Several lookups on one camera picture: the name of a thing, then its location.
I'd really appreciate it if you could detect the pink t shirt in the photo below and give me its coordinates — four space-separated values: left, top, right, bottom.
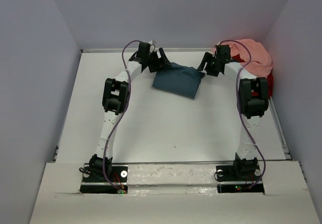
219 39 272 80

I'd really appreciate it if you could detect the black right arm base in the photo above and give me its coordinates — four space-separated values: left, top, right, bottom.
214 156 264 193

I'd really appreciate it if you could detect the teal blue t shirt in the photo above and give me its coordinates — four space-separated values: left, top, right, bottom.
152 62 205 99

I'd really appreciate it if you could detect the metal right side rail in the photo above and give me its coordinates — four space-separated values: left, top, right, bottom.
269 97 293 161

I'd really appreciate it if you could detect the metal front table rail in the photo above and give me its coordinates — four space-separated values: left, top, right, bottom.
112 161 233 165

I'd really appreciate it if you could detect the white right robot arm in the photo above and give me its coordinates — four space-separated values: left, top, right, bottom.
197 44 269 160

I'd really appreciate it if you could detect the metal back table rail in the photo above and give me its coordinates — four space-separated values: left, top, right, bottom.
80 48 212 53

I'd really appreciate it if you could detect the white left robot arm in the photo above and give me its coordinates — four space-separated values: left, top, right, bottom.
89 40 171 181

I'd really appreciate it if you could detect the metal left side rail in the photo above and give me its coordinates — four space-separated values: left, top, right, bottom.
51 134 62 163

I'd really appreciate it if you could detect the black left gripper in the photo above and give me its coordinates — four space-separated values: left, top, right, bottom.
144 48 171 73

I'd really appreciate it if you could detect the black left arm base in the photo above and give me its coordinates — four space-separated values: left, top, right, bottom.
79 155 128 194

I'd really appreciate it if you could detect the metal table rail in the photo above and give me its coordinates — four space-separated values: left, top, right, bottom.
112 161 233 165
80 48 212 53

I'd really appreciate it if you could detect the red t shirt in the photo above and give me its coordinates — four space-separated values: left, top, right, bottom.
246 53 274 97

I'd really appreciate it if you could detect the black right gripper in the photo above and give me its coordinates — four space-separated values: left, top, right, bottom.
197 52 220 77

